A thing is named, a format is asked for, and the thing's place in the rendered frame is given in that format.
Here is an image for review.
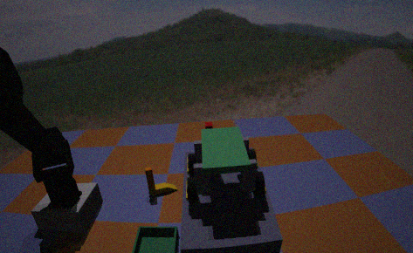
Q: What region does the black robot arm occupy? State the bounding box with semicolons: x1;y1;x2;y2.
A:
0;48;82;209

